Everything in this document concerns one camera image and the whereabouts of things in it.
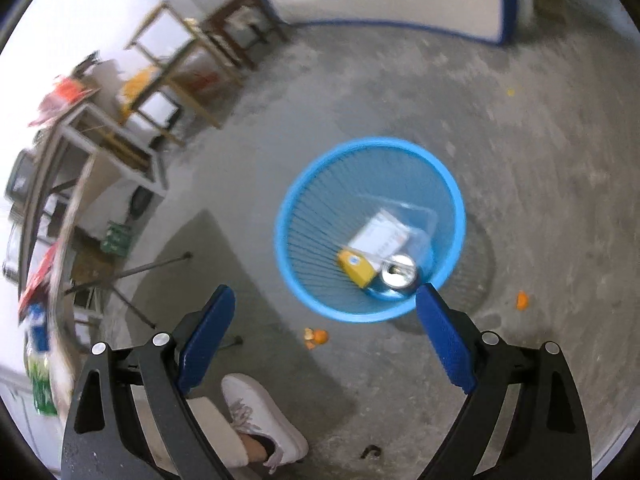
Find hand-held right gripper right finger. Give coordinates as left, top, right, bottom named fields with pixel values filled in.
left=415, top=282, right=596, bottom=480

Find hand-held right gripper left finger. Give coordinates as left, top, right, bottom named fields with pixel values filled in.
left=61, top=284, right=237, bottom=480

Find aluminium drink can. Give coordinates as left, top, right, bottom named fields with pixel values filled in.
left=367, top=254, right=420, bottom=301

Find yellow drink carton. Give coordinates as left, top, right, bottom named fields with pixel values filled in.
left=336, top=250, right=378, bottom=290

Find clear plastic bag with paper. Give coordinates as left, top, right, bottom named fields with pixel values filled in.
left=345, top=204, right=438, bottom=281

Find blue plastic mesh basket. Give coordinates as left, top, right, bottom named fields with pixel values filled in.
left=275, top=136, right=467, bottom=324

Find white sneaker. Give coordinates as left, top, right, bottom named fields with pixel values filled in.
left=221, top=373, right=310, bottom=476

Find beige trouser leg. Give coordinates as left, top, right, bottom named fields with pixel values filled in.
left=127, top=392, right=251, bottom=480

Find metal tripod stand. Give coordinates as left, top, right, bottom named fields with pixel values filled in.
left=62, top=251, right=244, bottom=348

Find orange peel scraps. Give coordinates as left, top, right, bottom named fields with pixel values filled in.
left=304, top=328, right=331, bottom=351

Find green plastic crate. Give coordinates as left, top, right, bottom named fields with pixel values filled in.
left=100, top=221, right=136, bottom=257

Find green bottle with blue label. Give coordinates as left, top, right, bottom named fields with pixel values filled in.
left=26, top=305, right=60, bottom=417

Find red packet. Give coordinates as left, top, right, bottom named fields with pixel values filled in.
left=19, top=246, right=57, bottom=317

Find grey wooden side table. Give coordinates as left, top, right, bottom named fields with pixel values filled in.
left=17, top=101, right=170, bottom=281

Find white framed panel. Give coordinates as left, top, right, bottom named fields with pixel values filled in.
left=139, top=91, right=182, bottom=130

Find grey microwave box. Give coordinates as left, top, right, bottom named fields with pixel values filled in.
left=5, top=149, right=41, bottom=202

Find orange plastic bag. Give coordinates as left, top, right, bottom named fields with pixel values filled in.
left=121, top=66, right=162, bottom=107

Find pink plastic bag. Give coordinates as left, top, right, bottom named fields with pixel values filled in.
left=29, top=76, right=97, bottom=127

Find wooden armchair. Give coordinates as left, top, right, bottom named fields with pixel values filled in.
left=202, top=0, right=291, bottom=71

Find light wooden frame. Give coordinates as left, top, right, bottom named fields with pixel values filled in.
left=125, top=1, right=247, bottom=132

